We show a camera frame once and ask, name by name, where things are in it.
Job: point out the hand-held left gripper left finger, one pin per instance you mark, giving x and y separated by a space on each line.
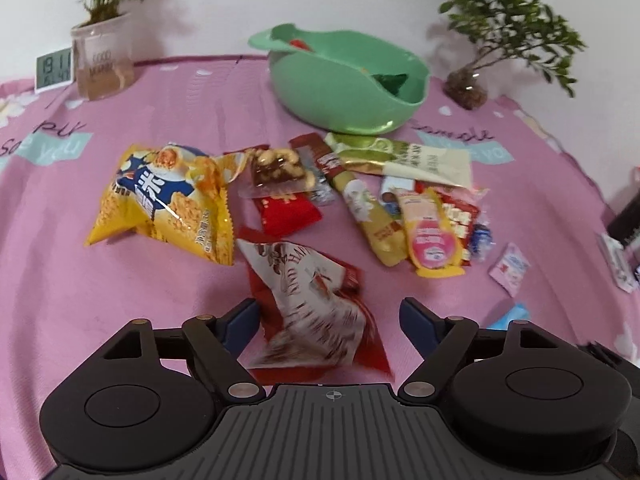
240 325

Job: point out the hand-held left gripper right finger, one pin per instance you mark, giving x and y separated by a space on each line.
417 325

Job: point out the red white patterned snack bag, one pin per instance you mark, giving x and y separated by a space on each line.
310 300

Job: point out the cream gold packet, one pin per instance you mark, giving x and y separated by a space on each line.
430 160

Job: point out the green clear snack bag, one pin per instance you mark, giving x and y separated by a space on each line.
390 82

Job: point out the green plastic bowl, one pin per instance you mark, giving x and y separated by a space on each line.
325 90

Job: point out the orange candy packet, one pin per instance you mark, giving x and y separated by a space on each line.
301 45

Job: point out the yellow pink packet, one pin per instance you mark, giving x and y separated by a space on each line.
430 240

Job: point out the blue white foil candy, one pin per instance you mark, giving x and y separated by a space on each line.
482 240

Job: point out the small lavender packet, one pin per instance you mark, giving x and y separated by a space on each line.
510 265

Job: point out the long gold stick sachet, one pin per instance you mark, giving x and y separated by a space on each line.
375 220

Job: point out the long red festive packet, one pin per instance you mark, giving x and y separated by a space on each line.
462 215

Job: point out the red foil packet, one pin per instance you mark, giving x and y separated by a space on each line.
287 215

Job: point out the white blue candy wrapper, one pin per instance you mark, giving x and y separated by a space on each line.
395 187

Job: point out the yellow rice cracker bag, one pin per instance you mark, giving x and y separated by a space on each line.
150 210

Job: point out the clear mixed nuts packet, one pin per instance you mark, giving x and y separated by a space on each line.
275 167

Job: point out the pink printed tablecloth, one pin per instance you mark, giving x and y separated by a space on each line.
75 260

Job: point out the dark red stick packet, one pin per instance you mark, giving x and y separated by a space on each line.
317 155

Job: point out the leafy plant in glass vase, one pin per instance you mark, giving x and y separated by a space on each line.
467 92

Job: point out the feathery plant in clear pot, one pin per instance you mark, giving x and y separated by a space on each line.
102 70

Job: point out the small digital clock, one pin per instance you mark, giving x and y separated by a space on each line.
55 70

